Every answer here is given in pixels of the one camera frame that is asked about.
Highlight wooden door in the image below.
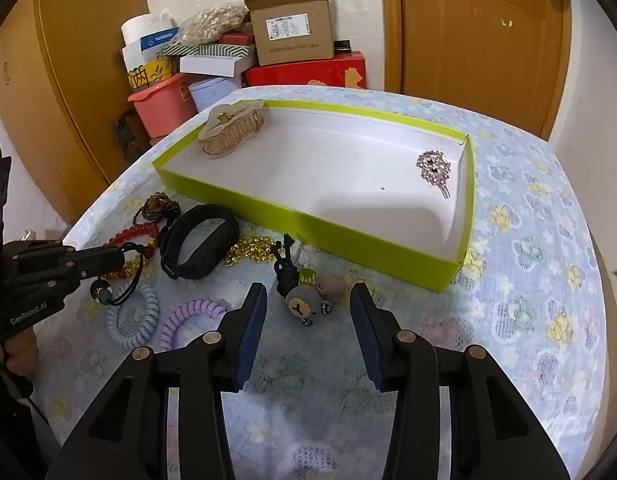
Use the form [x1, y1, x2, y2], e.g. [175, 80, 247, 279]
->
[0, 0, 162, 226]
[378, 0, 574, 141]

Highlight person's left hand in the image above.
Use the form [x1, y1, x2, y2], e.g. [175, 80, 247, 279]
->
[3, 332, 39, 376]

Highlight bear keychain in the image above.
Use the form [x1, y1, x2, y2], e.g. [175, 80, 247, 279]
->
[272, 233, 349, 328]

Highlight green striped box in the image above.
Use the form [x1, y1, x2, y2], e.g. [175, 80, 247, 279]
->
[162, 42, 256, 58]

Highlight red bead bracelet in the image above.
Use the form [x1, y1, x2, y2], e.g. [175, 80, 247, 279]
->
[102, 224, 162, 281]

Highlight pink rhinestone hair clip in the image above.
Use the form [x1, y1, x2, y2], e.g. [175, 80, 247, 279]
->
[417, 149, 453, 200]

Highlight black wristband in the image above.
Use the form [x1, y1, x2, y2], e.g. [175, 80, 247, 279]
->
[160, 204, 240, 279]

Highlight green cardboard box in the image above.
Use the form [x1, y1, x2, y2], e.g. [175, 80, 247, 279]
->
[153, 99, 475, 292]

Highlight blue spiral hair tie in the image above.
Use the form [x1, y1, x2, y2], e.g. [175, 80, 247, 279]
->
[107, 284, 159, 348]

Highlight clear bag of nuts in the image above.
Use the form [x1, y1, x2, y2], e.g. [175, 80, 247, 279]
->
[176, 4, 249, 45]

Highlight yellow printed tin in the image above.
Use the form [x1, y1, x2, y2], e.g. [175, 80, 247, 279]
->
[127, 57, 182, 92]

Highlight pink plastic bin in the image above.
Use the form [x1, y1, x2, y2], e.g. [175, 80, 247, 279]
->
[127, 74, 198, 138]

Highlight lavender plastic bin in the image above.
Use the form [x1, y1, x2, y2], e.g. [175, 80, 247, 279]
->
[188, 77, 239, 113]

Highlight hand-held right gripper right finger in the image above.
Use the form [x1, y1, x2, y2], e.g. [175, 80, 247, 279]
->
[349, 282, 571, 480]

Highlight black cord hair tie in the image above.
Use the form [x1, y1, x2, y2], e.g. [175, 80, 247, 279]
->
[91, 242, 145, 307]

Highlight white carton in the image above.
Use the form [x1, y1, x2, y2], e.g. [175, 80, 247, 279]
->
[121, 42, 144, 81]

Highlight brown bead bracelet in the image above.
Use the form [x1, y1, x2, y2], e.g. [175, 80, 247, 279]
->
[133, 191, 183, 226]

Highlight beige hair claw clip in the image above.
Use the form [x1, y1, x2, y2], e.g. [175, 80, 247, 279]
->
[197, 99, 266, 157]

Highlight white paper roll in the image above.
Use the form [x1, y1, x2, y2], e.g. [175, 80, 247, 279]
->
[121, 12, 176, 51]

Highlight blue and white box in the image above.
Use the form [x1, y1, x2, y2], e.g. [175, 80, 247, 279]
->
[138, 27, 182, 56]

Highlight purple spiral hair tie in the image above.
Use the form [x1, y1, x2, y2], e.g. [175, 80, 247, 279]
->
[161, 298, 232, 351]

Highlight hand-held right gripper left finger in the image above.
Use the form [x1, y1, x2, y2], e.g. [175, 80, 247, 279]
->
[46, 282, 269, 480]

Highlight gold bead chain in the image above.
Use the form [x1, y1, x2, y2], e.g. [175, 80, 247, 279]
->
[223, 235, 282, 267]

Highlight white flat box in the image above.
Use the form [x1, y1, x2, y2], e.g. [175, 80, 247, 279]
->
[180, 54, 258, 78]

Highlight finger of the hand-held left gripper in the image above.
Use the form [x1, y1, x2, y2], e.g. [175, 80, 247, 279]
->
[12, 259, 128, 289]
[2, 240, 132, 268]

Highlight brown cardboard box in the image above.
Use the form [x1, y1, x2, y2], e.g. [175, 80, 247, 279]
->
[244, 0, 335, 67]

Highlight red gift box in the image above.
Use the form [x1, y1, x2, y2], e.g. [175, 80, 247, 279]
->
[242, 51, 367, 90]

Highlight person's left forearm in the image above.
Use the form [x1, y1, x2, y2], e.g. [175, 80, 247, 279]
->
[0, 360, 64, 480]

